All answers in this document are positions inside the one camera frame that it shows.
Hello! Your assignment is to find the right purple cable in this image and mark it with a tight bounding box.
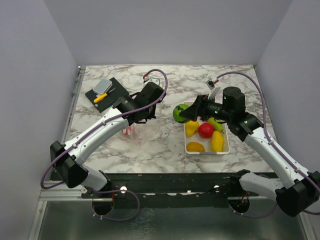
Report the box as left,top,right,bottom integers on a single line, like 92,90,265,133
213,71,320,218

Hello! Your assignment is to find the aluminium rail frame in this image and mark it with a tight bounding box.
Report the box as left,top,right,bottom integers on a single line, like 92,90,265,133
27,65,86,240

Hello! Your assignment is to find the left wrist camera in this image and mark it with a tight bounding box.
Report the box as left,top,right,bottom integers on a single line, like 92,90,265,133
143,76,161,86

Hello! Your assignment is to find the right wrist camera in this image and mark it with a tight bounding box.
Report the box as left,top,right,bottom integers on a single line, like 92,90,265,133
206,78,221,99

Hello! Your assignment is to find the clear zip top bag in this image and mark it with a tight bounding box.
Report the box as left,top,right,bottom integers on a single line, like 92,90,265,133
118,103,163,147

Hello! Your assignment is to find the red strawberry toy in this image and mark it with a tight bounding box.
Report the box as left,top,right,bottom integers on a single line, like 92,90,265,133
122,126,133,138

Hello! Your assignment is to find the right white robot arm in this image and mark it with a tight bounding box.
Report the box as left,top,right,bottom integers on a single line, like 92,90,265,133
178,87,320,217

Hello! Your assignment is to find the white plastic basket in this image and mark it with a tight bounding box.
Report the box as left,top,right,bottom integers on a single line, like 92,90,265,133
183,117,230,155

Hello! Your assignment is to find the yellow orange mango toy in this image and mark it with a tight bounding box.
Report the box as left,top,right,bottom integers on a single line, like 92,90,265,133
186,141,206,152

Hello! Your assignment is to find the yellow lemon toy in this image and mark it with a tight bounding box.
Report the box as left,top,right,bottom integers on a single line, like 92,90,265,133
211,131,224,152

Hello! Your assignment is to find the green pear toy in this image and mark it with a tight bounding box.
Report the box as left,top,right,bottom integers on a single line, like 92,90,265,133
207,117,224,133

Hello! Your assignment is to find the grey plastic box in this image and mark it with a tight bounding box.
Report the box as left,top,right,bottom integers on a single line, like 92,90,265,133
92,78,113,95

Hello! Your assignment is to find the red apple toy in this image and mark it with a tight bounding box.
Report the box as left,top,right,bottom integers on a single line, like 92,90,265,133
197,122,215,139

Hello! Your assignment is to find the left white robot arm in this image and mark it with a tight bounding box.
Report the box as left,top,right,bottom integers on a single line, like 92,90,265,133
50,82,165,198

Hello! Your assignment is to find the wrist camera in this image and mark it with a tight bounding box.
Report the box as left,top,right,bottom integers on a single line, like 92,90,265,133
143,76,161,86
206,78,221,99

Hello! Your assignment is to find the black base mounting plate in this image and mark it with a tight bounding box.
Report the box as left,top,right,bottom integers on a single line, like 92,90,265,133
78,173,248,208

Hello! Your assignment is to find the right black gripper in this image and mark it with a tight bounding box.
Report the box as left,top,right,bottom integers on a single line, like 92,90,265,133
180,93,233,122

